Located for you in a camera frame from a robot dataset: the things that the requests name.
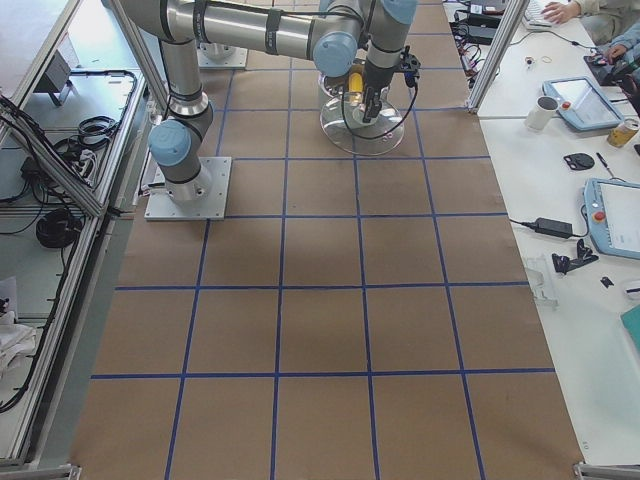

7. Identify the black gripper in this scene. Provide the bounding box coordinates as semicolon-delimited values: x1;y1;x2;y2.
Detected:
362;59;395;124

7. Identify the person's hand on keyboard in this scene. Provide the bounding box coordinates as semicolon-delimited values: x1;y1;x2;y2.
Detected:
541;1;582;24

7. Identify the teach pendant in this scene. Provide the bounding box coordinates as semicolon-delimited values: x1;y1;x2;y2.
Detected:
583;178;639;259
542;76;624;131

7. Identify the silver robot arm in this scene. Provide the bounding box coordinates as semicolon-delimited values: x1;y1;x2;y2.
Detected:
121;1;419;204

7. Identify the yellow drink can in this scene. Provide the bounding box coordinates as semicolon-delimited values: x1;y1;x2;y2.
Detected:
607;118;639;148

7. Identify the black power adapter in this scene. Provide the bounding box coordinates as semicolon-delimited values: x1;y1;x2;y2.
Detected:
534;217;573;239

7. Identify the black cable coil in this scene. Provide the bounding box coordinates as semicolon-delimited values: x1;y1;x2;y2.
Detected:
35;207;84;250

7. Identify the far teach pendant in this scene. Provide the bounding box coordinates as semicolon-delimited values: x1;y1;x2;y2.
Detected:
542;76;624;131

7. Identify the yellow corn cob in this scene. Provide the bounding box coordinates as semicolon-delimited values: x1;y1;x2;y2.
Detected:
347;72;364;94

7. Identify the white mug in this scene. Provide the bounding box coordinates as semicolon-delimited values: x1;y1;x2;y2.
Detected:
524;95;559;131

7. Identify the black round case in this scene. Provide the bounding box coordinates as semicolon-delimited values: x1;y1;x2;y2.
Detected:
563;152;595;171

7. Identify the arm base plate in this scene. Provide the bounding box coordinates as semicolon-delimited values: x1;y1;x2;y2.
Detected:
197;43;248;70
144;157;232;221

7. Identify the near teach pendant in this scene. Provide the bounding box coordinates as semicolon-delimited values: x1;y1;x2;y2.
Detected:
583;178;639;259

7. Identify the mint green electric pot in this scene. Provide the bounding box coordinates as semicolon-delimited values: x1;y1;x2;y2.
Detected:
318;59;394;118

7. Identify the glass pot lid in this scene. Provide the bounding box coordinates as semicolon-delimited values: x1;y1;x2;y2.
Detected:
320;92;405;156

